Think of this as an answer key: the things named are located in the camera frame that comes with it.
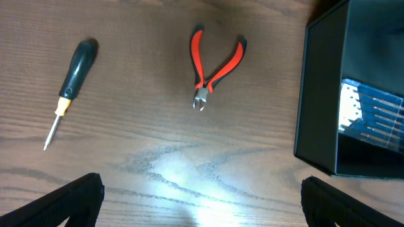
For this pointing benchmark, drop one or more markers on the blue drill bit set case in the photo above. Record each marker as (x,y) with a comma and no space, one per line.
(371,115)

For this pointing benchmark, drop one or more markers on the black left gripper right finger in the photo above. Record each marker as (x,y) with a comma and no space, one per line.
(324,205)

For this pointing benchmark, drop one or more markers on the black open gift box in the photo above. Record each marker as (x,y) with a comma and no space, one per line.
(360,40)

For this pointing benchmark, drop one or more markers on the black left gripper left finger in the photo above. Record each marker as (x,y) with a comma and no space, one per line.
(77,202)

